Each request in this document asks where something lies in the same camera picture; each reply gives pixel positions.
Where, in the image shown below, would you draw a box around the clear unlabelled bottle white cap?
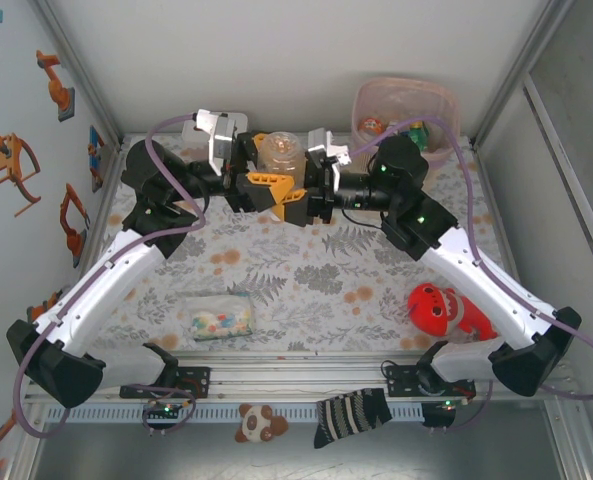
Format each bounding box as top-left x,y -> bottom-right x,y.
256,129 -> 308,190

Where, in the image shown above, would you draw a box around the white tissue box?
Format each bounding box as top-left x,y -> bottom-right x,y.
181,110 -> 250,151

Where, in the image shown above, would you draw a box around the pink waste basket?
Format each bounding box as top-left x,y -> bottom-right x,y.
351,78 -> 460,166

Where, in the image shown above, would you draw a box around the clear zip bag colourful pieces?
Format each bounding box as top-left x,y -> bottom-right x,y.
183,293 -> 255,342

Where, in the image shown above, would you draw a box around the red plush toy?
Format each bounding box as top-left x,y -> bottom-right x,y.
406,282 -> 500,344

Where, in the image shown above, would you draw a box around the black white striped sock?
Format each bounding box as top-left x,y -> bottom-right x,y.
313,387 -> 393,450

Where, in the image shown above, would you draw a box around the panda plush toy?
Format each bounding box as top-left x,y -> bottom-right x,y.
233,402 -> 290,445

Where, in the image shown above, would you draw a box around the small circuit board green LED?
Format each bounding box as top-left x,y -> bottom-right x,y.
428,397 -> 470,414
143,399 -> 187,419

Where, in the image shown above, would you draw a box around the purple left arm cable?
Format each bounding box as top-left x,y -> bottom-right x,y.
13,113 -> 208,440

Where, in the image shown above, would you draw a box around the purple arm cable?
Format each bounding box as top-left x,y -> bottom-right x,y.
13,113 -> 208,440
348,115 -> 593,434

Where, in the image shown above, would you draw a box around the blue orange wall sticker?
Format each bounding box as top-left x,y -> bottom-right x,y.
86,124 -> 109,194

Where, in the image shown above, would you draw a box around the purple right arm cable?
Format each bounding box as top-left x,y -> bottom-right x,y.
348,115 -> 593,434

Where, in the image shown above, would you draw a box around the orange grey claw wall sticker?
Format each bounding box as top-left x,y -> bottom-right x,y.
0,132 -> 43,218

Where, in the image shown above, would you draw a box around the aluminium extrusion frame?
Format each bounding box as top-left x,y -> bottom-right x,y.
5,0 -> 593,480

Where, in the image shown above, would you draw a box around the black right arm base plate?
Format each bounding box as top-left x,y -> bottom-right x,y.
384,362 -> 477,401

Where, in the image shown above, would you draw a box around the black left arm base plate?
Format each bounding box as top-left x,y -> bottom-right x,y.
120,365 -> 211,401

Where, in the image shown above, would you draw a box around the white slotted cable duct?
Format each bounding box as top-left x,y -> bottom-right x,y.
45,403 -> 425,422

